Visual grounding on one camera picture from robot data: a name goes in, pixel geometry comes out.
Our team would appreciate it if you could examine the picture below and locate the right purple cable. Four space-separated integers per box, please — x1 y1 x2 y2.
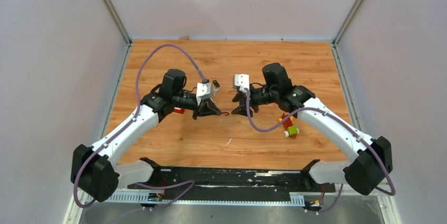
244 87 396 197

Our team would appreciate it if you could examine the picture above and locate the red paint tray box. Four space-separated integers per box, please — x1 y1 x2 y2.
174 107 185 114

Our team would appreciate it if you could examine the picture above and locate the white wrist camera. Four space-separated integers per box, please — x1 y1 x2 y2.
196 82 213 105
232 74 250 94

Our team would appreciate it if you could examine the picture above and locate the purple cable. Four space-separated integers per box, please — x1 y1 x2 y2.
244 87 396 197
72 43 209 209

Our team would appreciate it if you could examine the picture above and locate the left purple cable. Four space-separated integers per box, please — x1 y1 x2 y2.
72 43 209 209

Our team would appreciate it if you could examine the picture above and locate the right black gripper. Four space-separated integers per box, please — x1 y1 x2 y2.
231 84 278 116

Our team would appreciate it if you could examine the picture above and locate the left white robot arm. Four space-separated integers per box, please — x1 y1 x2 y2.
71 69 222 202

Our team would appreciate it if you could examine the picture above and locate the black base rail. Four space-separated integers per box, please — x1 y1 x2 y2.
146 166 336 196

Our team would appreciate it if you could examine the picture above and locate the colourful toy block car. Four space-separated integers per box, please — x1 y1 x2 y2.
278 113 299 139

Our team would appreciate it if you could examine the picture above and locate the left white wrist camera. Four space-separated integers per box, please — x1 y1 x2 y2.
196 82 213 105

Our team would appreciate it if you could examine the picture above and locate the white slotted cable duct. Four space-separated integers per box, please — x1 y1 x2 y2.
105 187 305 207

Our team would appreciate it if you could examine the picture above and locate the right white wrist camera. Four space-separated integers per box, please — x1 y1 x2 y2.
232 74 250 94

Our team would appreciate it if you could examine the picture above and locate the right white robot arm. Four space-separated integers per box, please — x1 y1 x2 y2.
232 63 396 196

